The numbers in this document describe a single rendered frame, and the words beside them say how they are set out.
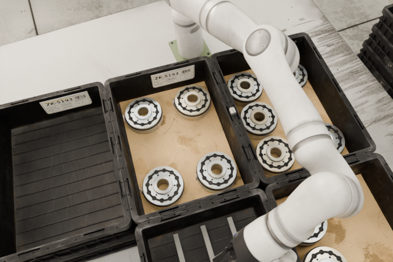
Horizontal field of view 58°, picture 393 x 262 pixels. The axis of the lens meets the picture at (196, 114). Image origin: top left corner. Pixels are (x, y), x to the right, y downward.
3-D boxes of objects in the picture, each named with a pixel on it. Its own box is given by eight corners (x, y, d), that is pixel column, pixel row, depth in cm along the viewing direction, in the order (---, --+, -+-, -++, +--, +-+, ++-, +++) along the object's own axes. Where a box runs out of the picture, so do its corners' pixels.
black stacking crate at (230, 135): (112, 103, 106) (103, 81, 96) (207, 79, 110) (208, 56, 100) (141, 235, 87) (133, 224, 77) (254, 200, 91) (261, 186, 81)
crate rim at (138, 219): (104, 85, 98) (102, 79, 96) (208, 59, 102) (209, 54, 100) (134, 227, 79) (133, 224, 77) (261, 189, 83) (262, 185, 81)
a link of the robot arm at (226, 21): (312, 54, 74) (241, 10, 91) (290, 34, 67) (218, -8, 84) (285, 90, 76) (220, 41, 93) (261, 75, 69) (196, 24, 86)
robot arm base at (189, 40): (175, 43, 130) (168, 10, 115) (198, 35, 131) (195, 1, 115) (183, 62, 126) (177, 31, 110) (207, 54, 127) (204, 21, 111)
